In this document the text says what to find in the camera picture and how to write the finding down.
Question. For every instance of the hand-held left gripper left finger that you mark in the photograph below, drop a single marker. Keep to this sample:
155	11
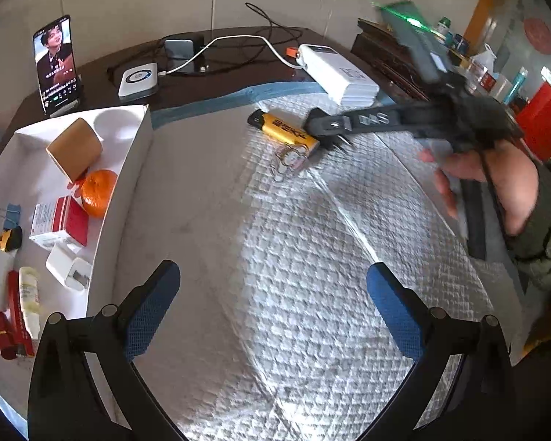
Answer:
151	312

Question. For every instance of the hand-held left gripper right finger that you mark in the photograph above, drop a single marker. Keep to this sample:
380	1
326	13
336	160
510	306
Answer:
395	312

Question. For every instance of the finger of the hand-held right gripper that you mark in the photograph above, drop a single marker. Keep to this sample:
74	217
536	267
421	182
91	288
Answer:
326	124

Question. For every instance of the white charger adapter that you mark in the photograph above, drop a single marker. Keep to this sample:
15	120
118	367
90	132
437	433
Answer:
66	264

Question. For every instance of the small clear bottle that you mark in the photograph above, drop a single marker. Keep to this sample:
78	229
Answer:
29	298

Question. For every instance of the orange mandarin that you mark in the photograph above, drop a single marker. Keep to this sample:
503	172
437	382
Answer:
98	193

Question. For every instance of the red and white medicine box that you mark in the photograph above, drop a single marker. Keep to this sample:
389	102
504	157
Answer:
50	225

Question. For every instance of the red lighter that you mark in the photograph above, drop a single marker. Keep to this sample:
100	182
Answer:
14	303

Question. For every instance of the red lipstick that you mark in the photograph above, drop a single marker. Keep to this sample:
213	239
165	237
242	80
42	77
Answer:
2	335

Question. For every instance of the blue binder clip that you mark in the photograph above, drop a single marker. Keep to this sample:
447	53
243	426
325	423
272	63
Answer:
13	215

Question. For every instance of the beige masking tape roll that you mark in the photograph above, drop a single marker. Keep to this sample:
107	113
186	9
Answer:
73	147

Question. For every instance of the white cardboard box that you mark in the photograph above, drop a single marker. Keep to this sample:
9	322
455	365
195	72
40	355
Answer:
119	128

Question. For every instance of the person's right hand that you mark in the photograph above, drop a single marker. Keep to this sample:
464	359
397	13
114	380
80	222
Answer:
516	183

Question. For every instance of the white power bank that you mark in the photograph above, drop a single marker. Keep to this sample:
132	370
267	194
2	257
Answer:
340	73

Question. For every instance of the clear plastic jug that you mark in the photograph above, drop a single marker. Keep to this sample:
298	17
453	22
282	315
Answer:
482	64

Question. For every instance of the teal bottle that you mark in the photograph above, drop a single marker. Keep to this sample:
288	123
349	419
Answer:
518	85

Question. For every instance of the cluster of small containers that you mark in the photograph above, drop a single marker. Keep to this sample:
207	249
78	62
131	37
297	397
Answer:
459	46

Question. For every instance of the orange plug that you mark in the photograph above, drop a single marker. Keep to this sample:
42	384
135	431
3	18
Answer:
293	52

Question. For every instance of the dark wooden cabinet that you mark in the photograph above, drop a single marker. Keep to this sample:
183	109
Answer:
381	55

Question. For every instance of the green-capped bottle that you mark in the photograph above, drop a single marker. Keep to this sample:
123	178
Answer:
444	27

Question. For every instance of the white quilted mat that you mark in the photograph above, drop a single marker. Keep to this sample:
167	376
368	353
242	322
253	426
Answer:
280	262

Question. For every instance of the smartphone with lit screen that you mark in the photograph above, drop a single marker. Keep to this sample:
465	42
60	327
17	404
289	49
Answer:
55	64

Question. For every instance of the red round wall ornament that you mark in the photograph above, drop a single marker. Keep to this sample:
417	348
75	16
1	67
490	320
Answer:
539	36

